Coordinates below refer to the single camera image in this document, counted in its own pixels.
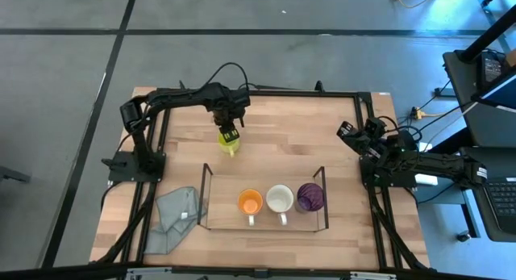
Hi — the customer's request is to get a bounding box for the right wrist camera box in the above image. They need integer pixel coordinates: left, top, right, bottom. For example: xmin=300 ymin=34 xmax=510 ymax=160
xmin=364 ymin=116 xmax=389 ymax=140

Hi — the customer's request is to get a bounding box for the purple faceted cup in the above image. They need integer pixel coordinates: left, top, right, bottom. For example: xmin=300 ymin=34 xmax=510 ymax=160
xmin=295 ymin=182 xmax=326 ymax=214

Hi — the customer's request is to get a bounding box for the white box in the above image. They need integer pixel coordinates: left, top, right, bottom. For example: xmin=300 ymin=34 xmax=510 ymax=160
xmin=414 ymin=173 xmax=439 ymax=187

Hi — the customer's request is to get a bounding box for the black box device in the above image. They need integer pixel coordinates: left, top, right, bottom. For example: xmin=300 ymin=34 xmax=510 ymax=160
xmin=477 ymin=52 xmax=505 ymax=87

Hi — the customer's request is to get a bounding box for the grey cloth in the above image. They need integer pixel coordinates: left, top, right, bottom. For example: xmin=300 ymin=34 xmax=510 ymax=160
xmin=144 ymin=186 xmax=207 ymax=256

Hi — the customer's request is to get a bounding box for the black side desk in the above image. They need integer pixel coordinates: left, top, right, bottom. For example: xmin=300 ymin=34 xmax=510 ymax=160
xmin=442 ymin=48 xmax=516 ymax=148

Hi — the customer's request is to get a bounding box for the black laptop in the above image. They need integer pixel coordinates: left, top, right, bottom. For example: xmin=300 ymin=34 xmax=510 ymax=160
xmin=471 ymin=166 xmax=516 ymax=243

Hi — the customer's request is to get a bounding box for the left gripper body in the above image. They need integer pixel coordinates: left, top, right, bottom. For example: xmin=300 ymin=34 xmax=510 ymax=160
xmin=212 ymin=104 xmax=246 ymax=130

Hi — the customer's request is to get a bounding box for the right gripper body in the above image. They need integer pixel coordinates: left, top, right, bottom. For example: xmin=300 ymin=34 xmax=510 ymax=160
xmin=352 ymin=131 xmax=388 ymax=164

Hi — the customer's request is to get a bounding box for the orange-yellow mug white handle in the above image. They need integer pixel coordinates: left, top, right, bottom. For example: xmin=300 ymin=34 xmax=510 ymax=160
xmin=237 ymin=188 xmax=264 ymax=228

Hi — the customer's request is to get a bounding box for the red mug white handle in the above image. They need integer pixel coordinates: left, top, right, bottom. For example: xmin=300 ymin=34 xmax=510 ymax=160
xmin=265 ymin=184 xmax=295 ymax=227

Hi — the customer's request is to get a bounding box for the pale yellow small mug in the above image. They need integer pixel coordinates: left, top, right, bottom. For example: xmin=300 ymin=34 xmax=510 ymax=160
xmin=217 ymin=130 xmax=242 ymax=158

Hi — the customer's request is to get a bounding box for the black pole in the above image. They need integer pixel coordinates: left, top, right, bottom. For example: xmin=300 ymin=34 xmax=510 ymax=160
xmin=459 ymin=4 xmax=516 ymax=64

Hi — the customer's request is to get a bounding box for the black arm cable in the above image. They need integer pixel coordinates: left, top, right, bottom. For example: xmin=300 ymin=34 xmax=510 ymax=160
xmin=203 ymin=61 xmax=251 ymax=91

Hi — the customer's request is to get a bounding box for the black table frame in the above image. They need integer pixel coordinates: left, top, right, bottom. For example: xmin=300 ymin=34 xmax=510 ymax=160
xmin=90 ymin=81 xmax=431 ymax=273

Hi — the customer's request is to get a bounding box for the black rig crossbeam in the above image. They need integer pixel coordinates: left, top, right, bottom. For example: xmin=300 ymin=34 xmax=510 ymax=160
xmin=0 ymin=262 xmax=516 ymax=280

